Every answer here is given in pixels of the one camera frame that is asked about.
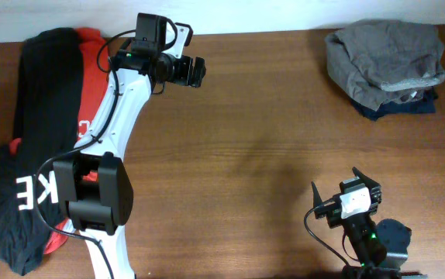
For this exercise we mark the black t-shirt white lettering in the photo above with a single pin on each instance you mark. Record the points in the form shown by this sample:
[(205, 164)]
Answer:
[(23, 236)]

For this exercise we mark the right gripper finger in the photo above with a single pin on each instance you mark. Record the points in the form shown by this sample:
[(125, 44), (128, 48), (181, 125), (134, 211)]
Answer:
[(369, 183), (316, 198)]

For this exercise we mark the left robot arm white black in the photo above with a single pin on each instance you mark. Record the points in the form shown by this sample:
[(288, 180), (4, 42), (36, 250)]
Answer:
[(94, 190)]

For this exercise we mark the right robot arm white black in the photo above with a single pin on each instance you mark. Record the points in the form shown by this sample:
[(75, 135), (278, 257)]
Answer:
[(381, 248)]

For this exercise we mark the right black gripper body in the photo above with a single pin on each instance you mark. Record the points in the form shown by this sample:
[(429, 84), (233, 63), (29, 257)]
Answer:
[(333, 214)]

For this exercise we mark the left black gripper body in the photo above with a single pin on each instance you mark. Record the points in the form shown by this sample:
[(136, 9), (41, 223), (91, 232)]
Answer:
[(179, 68)]

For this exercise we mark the folded navy blue garment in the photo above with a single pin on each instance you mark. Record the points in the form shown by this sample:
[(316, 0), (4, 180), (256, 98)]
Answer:
[(423, 106)]

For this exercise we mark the grey shorts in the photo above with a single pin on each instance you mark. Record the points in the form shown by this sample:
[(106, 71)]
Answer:
[(377, 62)]

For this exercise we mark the red t-shirt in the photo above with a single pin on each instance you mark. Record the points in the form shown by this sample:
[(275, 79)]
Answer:
[(90, 77)]

